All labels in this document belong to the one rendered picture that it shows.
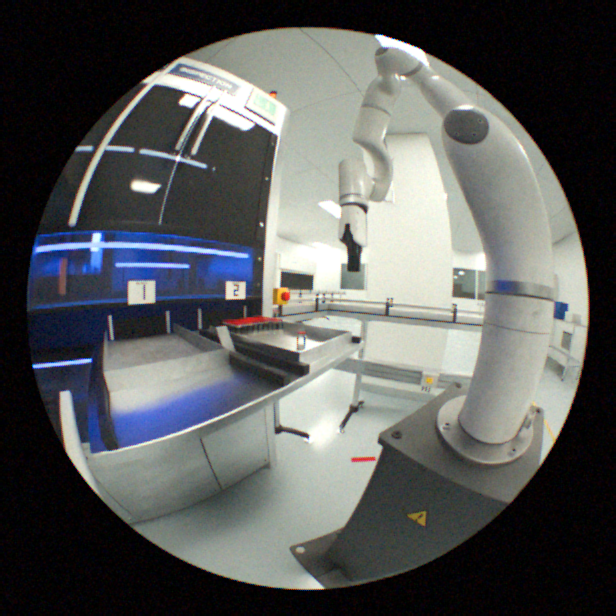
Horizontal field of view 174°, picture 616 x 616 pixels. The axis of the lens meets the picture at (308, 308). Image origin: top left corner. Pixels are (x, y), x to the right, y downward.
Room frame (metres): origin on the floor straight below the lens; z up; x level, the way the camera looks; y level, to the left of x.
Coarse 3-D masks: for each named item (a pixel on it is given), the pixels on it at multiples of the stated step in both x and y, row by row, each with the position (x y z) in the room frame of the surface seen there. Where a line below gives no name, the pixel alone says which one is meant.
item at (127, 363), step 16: (160, 336) 0.49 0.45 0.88; (176, 336) 0.51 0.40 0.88; (192, 336) 0.46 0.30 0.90; (112, 352) 0.28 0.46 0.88; (128, 352) 0.31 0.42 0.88; (144, 352) 0.34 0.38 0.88; (160, 352) 0.36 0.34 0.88; (176, 352) 0.38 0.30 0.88; (192, 352) 0.40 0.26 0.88; (208, 352) 0.33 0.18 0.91; (224, 352) 0.36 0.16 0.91; (112, 368) 0.22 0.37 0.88; (128, 368) 0.19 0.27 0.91; (144, 368) 0.22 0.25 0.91; (160, 368) 0.24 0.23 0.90; (176, 368) 0.27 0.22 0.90; (192, 368) 0.29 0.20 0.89; (208, 368) 0.32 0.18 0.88; (112, 384) 0.16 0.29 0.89; (128, 384) 0.19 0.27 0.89; (144, 384) 0.21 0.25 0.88
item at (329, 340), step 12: (288, 324) 0.72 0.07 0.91; (300, 324) 0.69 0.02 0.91; (240, 336) 0.47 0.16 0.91; (264, 336) 0.61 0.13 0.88; (276, 336) 0.62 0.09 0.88; (288, 336) 0.63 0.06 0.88; (312, 336) 0.65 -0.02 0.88; (324, 336) 0.63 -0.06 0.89; (336, 336) 0.61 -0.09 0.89; (348, 336) 0.56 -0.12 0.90; (264, 348) 0.42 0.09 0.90; (276, 348) 0.40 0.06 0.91; (288, 348) 0.50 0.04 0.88; (312, 348) 0.41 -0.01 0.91; (324, 348) 0.45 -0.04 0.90; (336, 348) 0.50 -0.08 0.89; (300, 360) 0.37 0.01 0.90; (312, 360) 0.41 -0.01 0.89
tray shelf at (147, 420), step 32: (96, 352) 0.25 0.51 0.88; (352, 352) 0.53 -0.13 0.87; (160, 384) 0.23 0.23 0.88; (192, 384) 0.26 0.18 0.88; (224, 384) 0.28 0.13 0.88; (256, 384) 0.29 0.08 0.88; (96, 416) 0.09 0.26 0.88; (128, 416) 0.13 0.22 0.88; (160, 416) 0.16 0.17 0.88; (192, 416) 0.18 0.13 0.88; (224, 416) 0.20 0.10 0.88; (96, 448) 0.05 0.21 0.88; (128, 448) 0.08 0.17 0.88; (160, 448) 0.11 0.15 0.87
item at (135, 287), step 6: (132, 282) 0.38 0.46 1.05; (138, 282) 0.39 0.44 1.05; (144, 282) 0.41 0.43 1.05; (150, 282) 0.42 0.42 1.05; (132, 288) 0.38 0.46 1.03; (138, 288) 0.39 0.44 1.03; (150, 288) 0.42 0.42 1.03; (132, 294) 0.38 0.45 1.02; (138, 294) 0.39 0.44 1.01; (150, 294) 0.42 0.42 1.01; (132, 300) 0.38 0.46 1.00; (138, 300) 0.39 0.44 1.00; (144, 300) 0.41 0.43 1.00; (150, 300) 0.42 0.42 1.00
